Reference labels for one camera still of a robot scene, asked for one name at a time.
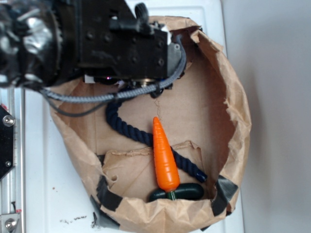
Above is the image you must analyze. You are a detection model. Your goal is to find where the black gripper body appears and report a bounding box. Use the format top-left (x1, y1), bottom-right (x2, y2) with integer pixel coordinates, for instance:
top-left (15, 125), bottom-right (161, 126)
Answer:
top-left (58, 0), bottom-right (186, 85)

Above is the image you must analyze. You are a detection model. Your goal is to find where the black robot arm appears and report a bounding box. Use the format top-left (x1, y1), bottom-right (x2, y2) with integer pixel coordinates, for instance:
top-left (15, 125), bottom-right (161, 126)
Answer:
top-left (0, 0), bottom-right (182, 89)

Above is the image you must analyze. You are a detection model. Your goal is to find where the brown paper bag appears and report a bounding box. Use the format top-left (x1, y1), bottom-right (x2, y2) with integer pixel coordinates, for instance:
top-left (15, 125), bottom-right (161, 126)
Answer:
top-left (51, 16), bottom-right (252, 233)

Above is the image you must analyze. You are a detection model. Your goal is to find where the orange toy carrot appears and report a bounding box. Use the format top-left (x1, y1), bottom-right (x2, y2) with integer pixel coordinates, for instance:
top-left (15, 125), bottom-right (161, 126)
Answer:
top-left (153, 117), bottom-right (180, 193)

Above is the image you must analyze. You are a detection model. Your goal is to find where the dark green toy vegetable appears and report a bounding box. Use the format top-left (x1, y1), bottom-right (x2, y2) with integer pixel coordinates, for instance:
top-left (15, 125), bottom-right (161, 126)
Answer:
top-left (148, 183), bottom-right (204, 202)

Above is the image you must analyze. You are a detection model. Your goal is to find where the dark blue rope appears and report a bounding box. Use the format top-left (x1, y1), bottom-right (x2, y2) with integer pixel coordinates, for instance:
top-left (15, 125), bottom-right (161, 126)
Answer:
top-left (105, 100), bottom-right (208, 183)

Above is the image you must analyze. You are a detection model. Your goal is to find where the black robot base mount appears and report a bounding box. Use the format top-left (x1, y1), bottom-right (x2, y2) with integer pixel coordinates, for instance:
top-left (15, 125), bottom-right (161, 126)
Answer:
top-left (0, 105), bottom-right (15, 181)

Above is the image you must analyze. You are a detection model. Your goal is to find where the aluminium frame rail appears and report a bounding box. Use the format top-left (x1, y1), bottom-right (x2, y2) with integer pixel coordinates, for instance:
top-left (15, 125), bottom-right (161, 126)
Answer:
top-left (0, 88), bottom-right (26, 233)

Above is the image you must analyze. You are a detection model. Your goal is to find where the metal corner bracket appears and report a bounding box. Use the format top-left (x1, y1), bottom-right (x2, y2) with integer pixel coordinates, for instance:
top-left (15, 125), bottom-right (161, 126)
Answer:
top-left (0, 213), bottom-right (20, 233)

